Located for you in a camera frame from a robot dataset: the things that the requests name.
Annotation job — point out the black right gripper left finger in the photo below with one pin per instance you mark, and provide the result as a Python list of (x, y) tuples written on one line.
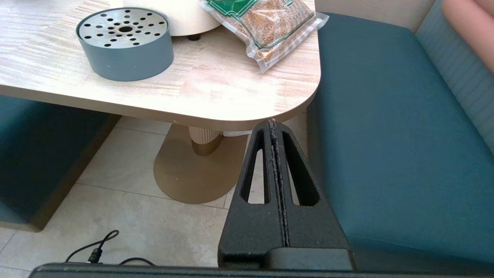
[(251, 231)]

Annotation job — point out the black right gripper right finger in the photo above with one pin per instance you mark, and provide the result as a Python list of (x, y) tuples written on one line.
[(316, 231)]

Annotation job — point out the teal booth bench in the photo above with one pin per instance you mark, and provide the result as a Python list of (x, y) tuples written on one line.
[(386, 135), (38, 154)]

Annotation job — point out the clear green-print grain snack bag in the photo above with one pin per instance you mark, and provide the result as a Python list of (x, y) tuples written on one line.
[(266, 27)]

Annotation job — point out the round blue-grey perforated drip tray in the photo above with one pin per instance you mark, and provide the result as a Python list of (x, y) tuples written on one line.
[(127, 58)]

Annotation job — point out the large white dark-tea drink dispenser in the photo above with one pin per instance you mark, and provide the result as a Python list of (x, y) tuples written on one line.
[(181, 19)]

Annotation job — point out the pink bolster cushion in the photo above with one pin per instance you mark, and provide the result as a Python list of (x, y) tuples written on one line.
[(474, 27)]

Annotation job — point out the round table pedestal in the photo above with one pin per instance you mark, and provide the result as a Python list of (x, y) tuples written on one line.
[(185, 177)]

